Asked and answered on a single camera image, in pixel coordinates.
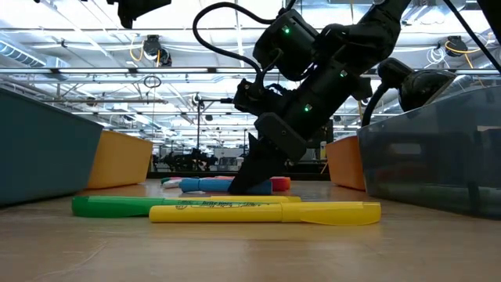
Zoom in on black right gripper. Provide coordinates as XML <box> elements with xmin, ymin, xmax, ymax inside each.
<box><xmin>228</xmin><ymin>64</ymin><xmax>373</xmax><ymax>195</ymax></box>

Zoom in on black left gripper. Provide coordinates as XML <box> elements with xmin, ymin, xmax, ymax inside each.
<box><xmin>106</xmin><ymin>0</ymin><xmax>172</xmax><ymax>29</ymax></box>

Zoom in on blue thick highlighter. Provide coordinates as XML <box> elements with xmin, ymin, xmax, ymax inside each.
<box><xmin>178</xmin><ymin>177</ymin><xmax>274</xmax><ymax>196</ymax></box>

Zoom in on green slim highlighter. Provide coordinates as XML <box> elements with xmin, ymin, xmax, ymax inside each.
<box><xmin>71</xmin><ymin>195</ymin><xmax>293</xmax><ymax>219</ymax></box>

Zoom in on black robot station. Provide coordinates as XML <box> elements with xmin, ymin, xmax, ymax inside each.
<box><xmin>151</xmin><ymin>147</ymin><xmax>220</xmax><ymax>173</ymax></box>

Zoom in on orange plastic bin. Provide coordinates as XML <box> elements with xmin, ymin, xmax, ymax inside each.
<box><xmin>325</xmin><ymin>136</ymin><xmax>367</xmax><ymax>192</ymax></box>

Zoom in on yellow plastic bin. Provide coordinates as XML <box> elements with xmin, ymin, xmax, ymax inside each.
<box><xmin>86</xmin><ymin>129</ymin><xmax>154</xmax><ymax>190</ymax></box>

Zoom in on grey translucent plastic bin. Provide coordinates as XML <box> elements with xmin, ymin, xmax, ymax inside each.
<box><xmin>356</xmin><ymin>85</ymin><xmax>501</xmax><ymax>220</ymax></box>

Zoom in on teal plastic bin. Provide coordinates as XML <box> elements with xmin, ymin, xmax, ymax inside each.
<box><xmin>0</xmin><ymin>86</ymin><xmax>105</xmax><ymax>208</ymax></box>

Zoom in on black ceiling cable reel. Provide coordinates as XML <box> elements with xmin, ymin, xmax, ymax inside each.
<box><xmin>444</xmin><ymin>34</ymin><xmax>470</xmax><ymax>59</ymax></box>
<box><xmin>142</xmin><ymin>34</ymin><xmax>173</xmax><ymax>67</ymax></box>

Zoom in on black camera cable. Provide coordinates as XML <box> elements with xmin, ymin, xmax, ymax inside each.
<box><xmin>191</xmin><ymin>0</ymin><xmax>293</xmax><ymax>85</ymax></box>

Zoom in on black aluminium table frame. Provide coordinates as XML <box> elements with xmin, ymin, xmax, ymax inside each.
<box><xmin>146</xmin><ymin>0</ymin><xmax>501</xmax><ymax>182</ymax></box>

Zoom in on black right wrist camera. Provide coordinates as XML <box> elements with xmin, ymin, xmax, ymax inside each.
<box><xmin>233</xmin><ymin>77</ymin><xmax>285</xmax><ymax>118</ymax></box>

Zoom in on black gantry frame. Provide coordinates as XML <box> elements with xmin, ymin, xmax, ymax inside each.
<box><xmin>195</xmin><ymin>97</ymin><xmax>251</xmax><ymax>173</ymax></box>

